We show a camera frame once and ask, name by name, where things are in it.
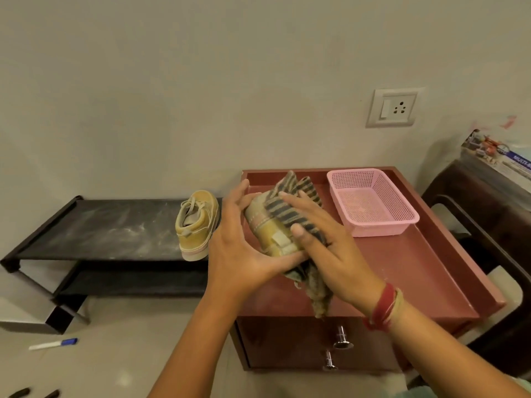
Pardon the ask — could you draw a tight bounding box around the person's right hand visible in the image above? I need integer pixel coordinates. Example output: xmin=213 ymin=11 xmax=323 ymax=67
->
xmin=278 ymin=190 xmax=387 ymax=318

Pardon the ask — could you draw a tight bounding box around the person's left hand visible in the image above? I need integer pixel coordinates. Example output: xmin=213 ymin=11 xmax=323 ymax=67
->
xmin=207 ymin=179 xmax=310 ymax=304

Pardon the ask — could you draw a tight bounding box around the yellow sneaker shoe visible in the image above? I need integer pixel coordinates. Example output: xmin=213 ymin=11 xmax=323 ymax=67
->
xmin=243 ymin=192 xmax=310 ymax=258
xmin=175 ymin=190 xmax=221 ymax=262

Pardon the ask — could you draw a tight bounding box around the striped cleaning cloth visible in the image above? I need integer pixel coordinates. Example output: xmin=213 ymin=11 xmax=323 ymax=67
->
xmin=264 ymin=170 xmax=336 ymax=320

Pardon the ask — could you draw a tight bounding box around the person's right forearm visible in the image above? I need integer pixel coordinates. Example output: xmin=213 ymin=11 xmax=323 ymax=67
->
xmin=365 ymin=288 xmax=531 ymax=398

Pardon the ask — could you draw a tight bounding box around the person's left forearm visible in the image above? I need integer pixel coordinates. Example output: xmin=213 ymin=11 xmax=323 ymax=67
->
xmin=146 ymin=293 xmax=267 ymax=398

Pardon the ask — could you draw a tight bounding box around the pink plastic mesh basket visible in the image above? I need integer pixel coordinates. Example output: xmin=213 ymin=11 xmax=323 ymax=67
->
xmin=326 ymin=168 xmax=420 ymax=238

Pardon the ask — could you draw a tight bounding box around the red thread wristband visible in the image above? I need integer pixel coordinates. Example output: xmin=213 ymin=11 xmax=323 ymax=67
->
xmin=363 ymin=282 xmax=397 ymax=331

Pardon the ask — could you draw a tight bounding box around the reddish brown drawer cabinet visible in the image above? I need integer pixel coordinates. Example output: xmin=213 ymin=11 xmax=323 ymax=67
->
xmin=229 ymin=166 xmax=508 ymax=375

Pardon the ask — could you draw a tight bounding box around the beige thread wristband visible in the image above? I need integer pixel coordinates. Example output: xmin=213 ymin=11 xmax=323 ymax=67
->
xmin=385 ymin=287 xmax=405 ymax=324

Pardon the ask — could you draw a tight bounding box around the black shoe rack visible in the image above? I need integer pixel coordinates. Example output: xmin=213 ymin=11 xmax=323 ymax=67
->
xmin=0 ymin=196 xmax=225 ymax=326

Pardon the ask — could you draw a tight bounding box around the dark brown plastic chair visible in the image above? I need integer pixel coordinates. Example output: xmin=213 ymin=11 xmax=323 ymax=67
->
xmin=421 ymin=159 xmax=531 ymax=380

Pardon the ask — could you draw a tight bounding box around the printed cardboard box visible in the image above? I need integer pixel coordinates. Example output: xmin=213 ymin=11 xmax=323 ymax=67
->
xmin=460 ymin=129 xmax=531 ymax=195

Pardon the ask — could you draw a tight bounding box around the white marker with blue cap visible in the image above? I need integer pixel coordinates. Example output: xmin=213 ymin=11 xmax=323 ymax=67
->
xmin=28 ymin=337 xmax=79 ymax=351

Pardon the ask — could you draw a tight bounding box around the white wall socket switch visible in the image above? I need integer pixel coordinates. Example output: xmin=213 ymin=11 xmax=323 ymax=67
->
xmin=365 ymin=87 xmax=426 ymax=129

